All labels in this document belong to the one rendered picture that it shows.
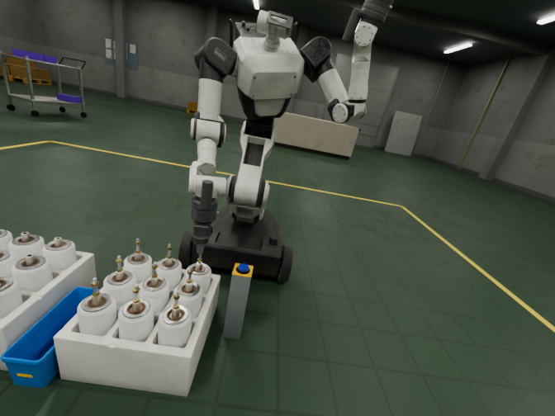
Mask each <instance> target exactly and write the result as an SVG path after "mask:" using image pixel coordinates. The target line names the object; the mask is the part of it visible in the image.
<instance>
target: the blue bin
mask: <svg viewBox="0 0 555 416"><path fill-rule="evenodd" d="M92 293H93V288H87V287H81V286H79V287H76V288H74V289H73V290H72V291H70V292H69V293H68V294H67V295H66V296H65V297H64V298H63V299H62V300H61V301H60V302H59V303H58V304H57V305H56V306H55V307H54V308H52V309H51V310H50V311H49V312H48V313H47V314H46V315H45V316H44V317H42V318H41V319H40V320H39V321H38V322H37V323H36V324H35V325H33V326H32V327H31V328H30V329H29V330H28V331H27V332H26V333H25V334H23V335H22V336H21V337H20V338H19V339H18V340H17V341H16V342H15V343H14V344H13V345H11V346H10V347H9V348H8V350H6V351H5V352H4V353H3V354H2V355H1V359H2V362H5V364H6V366H7V369H8V371H9V374H10V376H11V378H12V381H13V384H14V385H24V386H31V387H39V388H43V387H46V386H47V385H48V384H49V383H50V382H51V381H52V380H53V378H54V377H55V376H56V374H57V373H58V372H59V365H58V361H57V356H56V351H55V343H54V339H53V337H54V336H55V335H56V334H57V333H58V332H59V331H60V330H61V329H62V328H63V327H64V326H65V325H66V324H67V323H68V322H69V321H70V320H71V319H72V318H73V317H74V316H75V315H76V314H77V313H78V312H77V308H78V305H79V304H80V302H81V301H82V300H84V299H85V298H87V297H88V296H90V295H92Z"/></svg>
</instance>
